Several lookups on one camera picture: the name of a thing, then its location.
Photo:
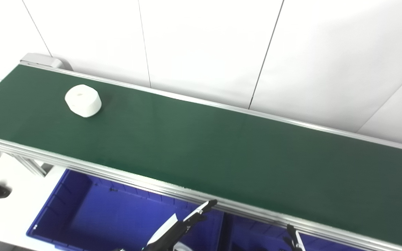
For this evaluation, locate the large blue plastic bin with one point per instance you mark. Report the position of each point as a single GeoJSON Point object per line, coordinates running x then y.
{"type": "Point", "coordinates": [99, 216]}
{"type": "Point", "coordinates": [253, 237]}

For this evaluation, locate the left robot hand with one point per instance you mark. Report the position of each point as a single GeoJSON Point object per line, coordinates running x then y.
{"type": "Point", "coordinates": [168, 235]}

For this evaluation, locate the white cylindrical plastic part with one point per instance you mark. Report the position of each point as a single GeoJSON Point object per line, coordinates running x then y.
{"type": "Point", "coordinates": [82, 103]}

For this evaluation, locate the aluminium conveyor support strut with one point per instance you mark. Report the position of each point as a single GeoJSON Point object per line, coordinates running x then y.
{"type": "Point", "coordinates": [30, 165]}

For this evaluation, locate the green conveyor belt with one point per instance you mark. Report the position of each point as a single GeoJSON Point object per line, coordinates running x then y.
{"type": "Point", "coordinates": [82, 167]}
{"type": "Point", "coordinates": [201, 146]}

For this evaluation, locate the grey conveyor end housing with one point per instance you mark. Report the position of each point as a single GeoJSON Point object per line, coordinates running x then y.
{"type": "Point", "coordinates": [44, 60]}

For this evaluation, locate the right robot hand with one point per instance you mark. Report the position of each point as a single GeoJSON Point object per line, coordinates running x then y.
{"type": "Point", "coordinates": [296, 242]}

